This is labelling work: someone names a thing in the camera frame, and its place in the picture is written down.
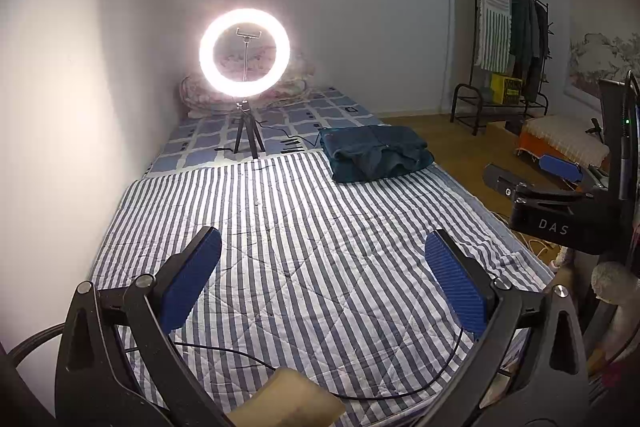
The black tripod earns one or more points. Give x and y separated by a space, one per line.
245 117

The red cloth item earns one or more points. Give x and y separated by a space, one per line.
610 377

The striped hanging towel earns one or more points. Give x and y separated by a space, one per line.
492 17

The grey striped blanket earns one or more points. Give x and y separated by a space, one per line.
300 232

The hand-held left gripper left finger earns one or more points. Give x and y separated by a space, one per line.
192 282

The yellow box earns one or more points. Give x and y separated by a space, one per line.
505 88

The orange stool with white cover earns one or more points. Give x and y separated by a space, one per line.
560 134

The blue checked bed sheet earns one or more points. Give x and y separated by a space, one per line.
200 142

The phone clamp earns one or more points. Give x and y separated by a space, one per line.
248 33

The black clothes rack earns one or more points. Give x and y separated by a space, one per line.
473 7

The tan cushion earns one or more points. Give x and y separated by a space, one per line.
290 394

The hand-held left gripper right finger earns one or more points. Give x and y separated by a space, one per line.
457 284

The teal plaid jacket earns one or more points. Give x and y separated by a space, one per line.
370 152

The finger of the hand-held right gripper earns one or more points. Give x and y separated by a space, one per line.
497 179
560 167

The person's right forearm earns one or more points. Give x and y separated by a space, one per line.
612 279

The dark hanging clothes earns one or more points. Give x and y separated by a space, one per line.
525 37

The wall poster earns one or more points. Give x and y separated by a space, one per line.
595 57

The floral folded quilt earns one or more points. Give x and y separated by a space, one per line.
200 99

